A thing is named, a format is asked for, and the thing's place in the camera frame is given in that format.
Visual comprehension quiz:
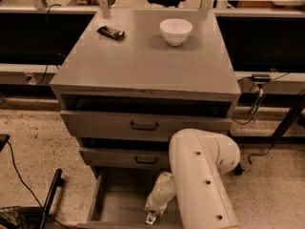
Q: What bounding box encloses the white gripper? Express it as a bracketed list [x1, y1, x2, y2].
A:
[144, 172, 175, 217]

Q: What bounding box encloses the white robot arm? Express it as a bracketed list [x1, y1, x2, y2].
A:
[144, 129, 240, 229]

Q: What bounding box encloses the grey open bottom drawer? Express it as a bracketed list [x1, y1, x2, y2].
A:
[77, 168, 183, 229]

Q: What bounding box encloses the grey middle drawer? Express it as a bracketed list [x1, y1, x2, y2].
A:
[79, 148, 169, 170]

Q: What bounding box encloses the grey top drawer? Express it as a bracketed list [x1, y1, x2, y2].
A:
[60, 111, 232, 142]

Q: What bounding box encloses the grey drawer cabinet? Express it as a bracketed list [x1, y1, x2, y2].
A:
[50, 7, 242, 177]

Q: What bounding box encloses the black table leg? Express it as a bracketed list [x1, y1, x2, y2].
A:
[234, 163, 244, 176]

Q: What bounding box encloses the black metal stand leg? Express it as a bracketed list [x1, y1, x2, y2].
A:
[37, 169, 64, 229]

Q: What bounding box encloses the white ceramic bowl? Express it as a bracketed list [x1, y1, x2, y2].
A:
[159, 18, 193, 46]

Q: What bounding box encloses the dark snack bar wrapper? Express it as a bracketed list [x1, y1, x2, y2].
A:
[97, 26, 125, 40]

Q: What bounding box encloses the black cable on floor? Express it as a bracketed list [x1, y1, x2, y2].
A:
[6, 140, 70, 229]

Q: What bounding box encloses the wire basket with items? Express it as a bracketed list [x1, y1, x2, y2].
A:
[0, 206, 29, 229]

